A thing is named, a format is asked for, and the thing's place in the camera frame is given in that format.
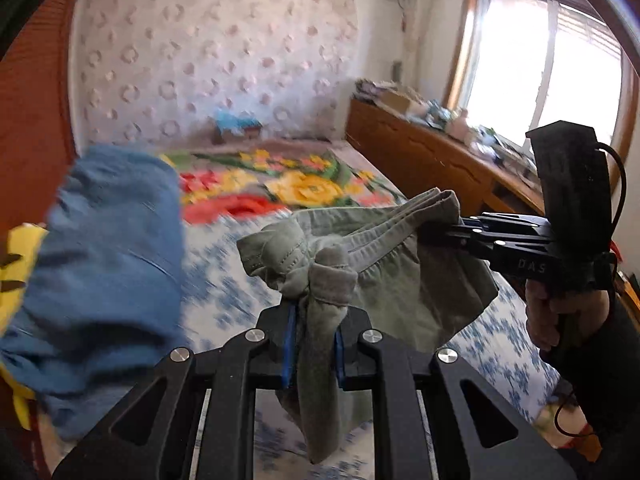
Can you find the circle-patterned wall curtain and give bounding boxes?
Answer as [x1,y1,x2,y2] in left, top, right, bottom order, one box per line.
[67,0,361,148]

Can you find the blue jeans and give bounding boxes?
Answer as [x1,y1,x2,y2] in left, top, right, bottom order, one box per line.
[0,144,186,441]

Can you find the slatted wooden wardrobe door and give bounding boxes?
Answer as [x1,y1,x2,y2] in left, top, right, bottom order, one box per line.
[0,0,83,231]

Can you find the stack of papers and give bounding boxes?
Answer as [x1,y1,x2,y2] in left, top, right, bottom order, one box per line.
[355,79,401,101]

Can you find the person's right forearm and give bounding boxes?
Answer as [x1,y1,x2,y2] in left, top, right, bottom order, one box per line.
[540,295,640,480]

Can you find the yellow cloth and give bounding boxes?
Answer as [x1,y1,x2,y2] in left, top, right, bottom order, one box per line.
[0,225,51,431]

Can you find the person's right hand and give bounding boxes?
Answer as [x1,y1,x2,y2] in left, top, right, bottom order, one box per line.
[525,277,612,361]

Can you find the green pants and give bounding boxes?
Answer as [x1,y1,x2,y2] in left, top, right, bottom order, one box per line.
[236,187,501,465]

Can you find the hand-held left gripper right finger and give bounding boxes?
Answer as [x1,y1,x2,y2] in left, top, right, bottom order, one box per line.
[332,307,578,480]

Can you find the wooden-framed window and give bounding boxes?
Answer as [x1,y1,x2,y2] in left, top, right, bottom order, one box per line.
[445,0,638,161]

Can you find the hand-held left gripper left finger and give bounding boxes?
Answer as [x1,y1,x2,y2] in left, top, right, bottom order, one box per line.
[51,306,301,480]

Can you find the bed with floral sheet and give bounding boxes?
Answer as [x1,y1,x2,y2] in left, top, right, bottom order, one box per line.
[40,210,576,480]

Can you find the open cardboard box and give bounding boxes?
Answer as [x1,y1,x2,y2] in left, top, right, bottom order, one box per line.
[382,91,426,113]

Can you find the small cardboard box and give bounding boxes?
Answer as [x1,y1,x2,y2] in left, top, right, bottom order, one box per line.
[212,110,263,145]

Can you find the wooden sideboard cabinet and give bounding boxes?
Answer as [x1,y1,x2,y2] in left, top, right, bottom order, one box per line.
[345,97,548,216]

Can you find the white plastic jug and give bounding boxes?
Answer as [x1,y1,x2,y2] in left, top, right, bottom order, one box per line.
[447,109,473,141]

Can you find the colourful flower blanket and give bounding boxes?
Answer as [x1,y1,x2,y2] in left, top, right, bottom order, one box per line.
[160,147,406,226]

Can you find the black cable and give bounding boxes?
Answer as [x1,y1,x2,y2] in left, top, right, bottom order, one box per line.
[552,142,629,440]

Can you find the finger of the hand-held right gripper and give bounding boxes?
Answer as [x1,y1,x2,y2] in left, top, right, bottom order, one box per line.
[422,231,551,259]
[457,212,551,234]

